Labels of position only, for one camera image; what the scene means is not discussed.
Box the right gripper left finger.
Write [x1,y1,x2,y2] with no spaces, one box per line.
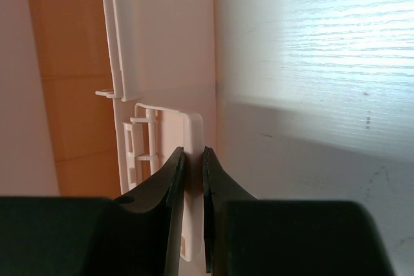
[1,147,185,275]

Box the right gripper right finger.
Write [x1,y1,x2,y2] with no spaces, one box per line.
[202,147,394,275]

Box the pink plastic toolbox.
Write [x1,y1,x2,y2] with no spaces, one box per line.
[0,0,223,262]

